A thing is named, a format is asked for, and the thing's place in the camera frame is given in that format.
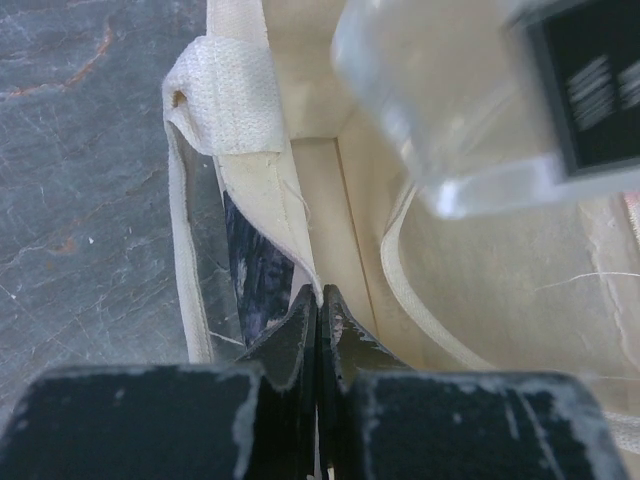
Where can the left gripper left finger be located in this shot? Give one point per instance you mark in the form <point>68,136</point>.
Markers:
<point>253,418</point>

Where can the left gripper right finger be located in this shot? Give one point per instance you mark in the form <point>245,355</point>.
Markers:
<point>381,419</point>

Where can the clear bottle black label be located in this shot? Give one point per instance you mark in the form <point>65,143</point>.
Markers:
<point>499,105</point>

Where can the cream canvas tote bag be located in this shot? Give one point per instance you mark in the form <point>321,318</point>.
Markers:
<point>315,194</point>

